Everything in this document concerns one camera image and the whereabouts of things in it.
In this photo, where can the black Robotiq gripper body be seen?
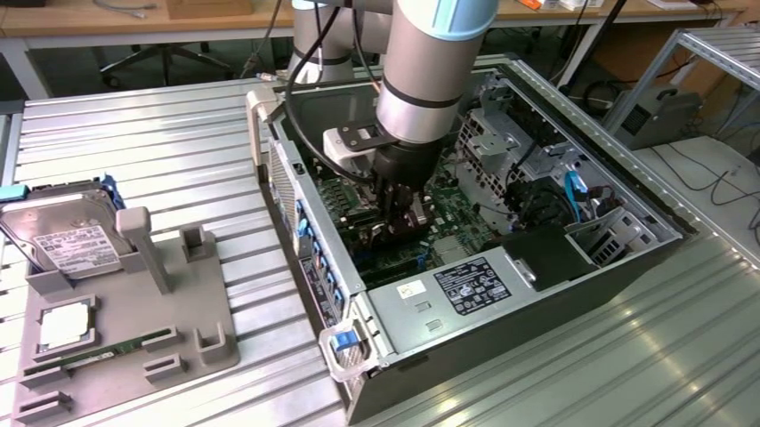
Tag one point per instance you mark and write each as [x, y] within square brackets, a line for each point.
[410, 164]

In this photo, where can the green Nvidia graphics card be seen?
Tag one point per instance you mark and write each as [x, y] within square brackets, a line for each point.
[420, 218]

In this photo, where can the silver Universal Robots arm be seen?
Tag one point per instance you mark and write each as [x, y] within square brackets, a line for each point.
[428, 66]

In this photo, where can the CPU socket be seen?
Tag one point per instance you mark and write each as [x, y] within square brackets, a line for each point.
[364, 195]

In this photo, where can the green Dell motherboard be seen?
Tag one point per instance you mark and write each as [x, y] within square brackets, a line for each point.
[464, 209]

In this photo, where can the silver perforated drive cage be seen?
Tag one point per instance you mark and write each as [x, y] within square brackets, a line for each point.
[494, 147]

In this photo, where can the installed RAM stick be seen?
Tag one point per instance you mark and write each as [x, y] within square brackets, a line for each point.
[360, 220]

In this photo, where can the silver chipset heatsink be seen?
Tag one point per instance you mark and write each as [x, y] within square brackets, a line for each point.
[455, 247]

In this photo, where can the blue slot latch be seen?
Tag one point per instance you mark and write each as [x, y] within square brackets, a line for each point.
[304, 228]
[332, 279]
[300, 210]
[317, 248]
[324, 262]
[340, 298]

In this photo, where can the silver power supply unit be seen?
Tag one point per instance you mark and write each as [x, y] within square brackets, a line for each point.
[428, 311]

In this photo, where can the silver disk bay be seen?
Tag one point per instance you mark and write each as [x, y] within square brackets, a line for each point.
[606, 244]

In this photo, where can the open black PC case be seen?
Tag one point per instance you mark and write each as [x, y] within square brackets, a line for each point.
[535, 320]

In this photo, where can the small orange box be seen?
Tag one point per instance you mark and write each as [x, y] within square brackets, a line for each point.
[531, 3]

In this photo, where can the blue case release latch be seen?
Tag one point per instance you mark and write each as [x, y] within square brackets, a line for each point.
[344, 342]

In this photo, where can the grey control box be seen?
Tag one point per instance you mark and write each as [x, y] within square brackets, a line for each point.
[659, 120]

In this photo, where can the small white box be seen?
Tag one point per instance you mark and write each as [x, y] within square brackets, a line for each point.
[562, 4]

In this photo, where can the brown cardboard box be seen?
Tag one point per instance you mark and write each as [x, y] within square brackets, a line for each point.
[208, 8]

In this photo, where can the grey plastic parts rack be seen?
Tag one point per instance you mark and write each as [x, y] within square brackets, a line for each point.
[178, 302]

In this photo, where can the hard disk with blue carrier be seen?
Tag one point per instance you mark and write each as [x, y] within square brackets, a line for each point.
[66, 236]

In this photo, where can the wooden desk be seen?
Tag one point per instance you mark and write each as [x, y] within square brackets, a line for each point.
[89, 22]

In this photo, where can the green loose RAM stick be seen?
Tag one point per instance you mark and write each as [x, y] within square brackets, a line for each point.
[96, 351]

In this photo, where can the silver CPU chip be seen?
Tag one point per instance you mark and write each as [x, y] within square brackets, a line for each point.
[68, 327]

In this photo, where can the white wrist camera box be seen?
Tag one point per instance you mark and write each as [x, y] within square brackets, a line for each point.
[345, 153]

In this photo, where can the black plastic duct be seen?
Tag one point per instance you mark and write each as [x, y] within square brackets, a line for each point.
[535, 253]

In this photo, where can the aluminium profile frame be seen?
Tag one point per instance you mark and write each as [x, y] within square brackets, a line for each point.
[707, 49]

